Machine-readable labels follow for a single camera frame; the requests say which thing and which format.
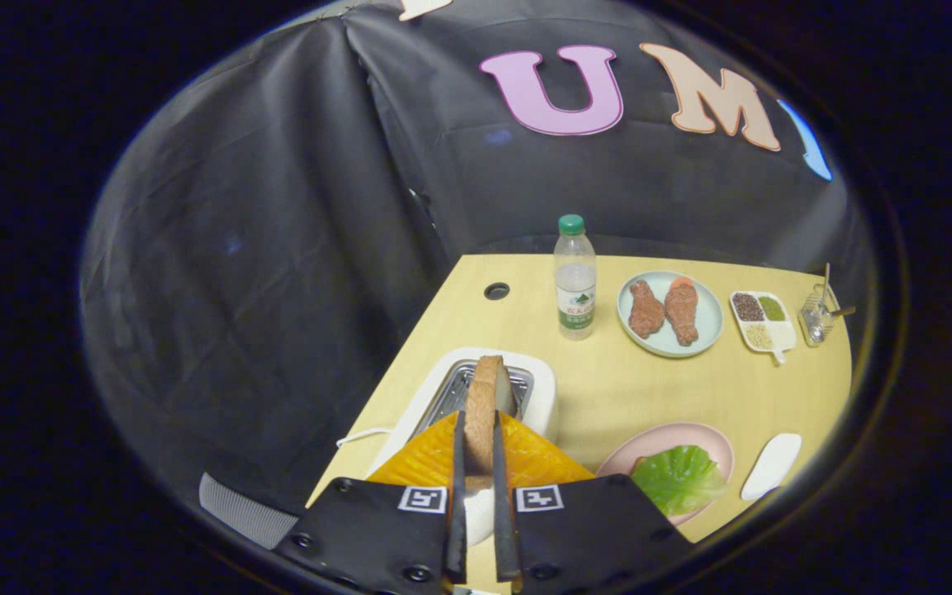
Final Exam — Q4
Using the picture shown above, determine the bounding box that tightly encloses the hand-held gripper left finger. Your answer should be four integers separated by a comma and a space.
274, 411, 469, 592

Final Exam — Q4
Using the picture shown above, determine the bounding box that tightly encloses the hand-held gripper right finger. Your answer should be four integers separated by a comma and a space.
491, 411, 696, 592

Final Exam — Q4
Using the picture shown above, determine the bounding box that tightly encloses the brown toasted bread slice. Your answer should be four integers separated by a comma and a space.
464, 355, 518, 493

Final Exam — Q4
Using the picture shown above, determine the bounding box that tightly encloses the green lettuce leaf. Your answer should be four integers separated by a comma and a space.
631, 445, 729, 518

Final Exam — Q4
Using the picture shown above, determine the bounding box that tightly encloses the cream white toaster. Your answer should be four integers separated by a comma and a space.
364, 347, 559, 546

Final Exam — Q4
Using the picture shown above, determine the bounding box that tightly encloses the pink round plate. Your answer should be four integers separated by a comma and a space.
596, 421, 735, 527

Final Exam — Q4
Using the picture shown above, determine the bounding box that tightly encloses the clear plastic water bottle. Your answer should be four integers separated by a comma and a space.
554, 214, 598, 341

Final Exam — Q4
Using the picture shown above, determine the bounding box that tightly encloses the grey mesh chair back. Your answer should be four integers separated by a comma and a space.
198, 472, 299, 550

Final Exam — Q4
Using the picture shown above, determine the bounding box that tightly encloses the dark brown meat piece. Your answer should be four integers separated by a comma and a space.
629, 279, 667, 340

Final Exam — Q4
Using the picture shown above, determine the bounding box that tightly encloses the black backdrop cloth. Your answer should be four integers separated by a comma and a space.
79, 0, 873, 530

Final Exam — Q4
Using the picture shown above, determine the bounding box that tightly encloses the reddish brown meat piece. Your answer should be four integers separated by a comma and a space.
664, 277, 702, 346

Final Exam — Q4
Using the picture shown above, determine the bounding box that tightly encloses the white square plate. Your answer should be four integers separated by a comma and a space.
740, 432, 803, 502

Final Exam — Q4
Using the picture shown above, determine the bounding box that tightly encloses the light blue round plate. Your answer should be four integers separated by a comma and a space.
616, 270, 725, 359

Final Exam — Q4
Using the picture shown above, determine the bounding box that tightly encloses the white divided dish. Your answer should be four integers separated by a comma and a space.
729, 290, 798, 365

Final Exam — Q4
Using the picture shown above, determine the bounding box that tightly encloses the clear glass cup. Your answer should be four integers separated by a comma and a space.
798, 283, 840, 346

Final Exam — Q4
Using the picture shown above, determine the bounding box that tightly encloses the white toaster cord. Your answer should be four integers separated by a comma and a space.
336, 426, 398, 449

